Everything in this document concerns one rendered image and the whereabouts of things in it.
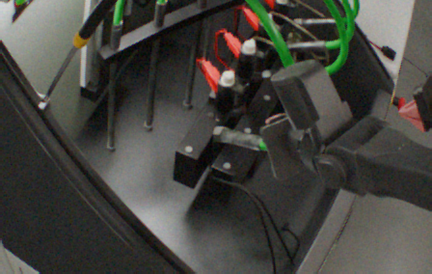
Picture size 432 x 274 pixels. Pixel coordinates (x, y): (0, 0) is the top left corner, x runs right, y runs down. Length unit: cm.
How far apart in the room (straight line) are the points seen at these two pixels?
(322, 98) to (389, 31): 83
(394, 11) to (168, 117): 59
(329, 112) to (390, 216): 173
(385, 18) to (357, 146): 93
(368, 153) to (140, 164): 79
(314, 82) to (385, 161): 14
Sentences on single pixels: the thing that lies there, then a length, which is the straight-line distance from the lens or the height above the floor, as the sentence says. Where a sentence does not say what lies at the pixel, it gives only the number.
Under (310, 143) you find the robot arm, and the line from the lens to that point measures 88.
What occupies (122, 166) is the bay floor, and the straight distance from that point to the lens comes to 149.
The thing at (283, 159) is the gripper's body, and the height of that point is 127.
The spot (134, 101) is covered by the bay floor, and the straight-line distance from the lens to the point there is 159.
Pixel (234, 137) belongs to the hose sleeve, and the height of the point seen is 115.
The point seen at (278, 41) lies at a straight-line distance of 96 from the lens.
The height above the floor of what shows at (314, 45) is 112.
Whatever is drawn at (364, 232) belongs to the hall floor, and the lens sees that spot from 249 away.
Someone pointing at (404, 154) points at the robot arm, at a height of 147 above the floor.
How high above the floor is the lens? 203
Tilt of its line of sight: 50 degrees down
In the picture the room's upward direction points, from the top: 9 degrees clockwise
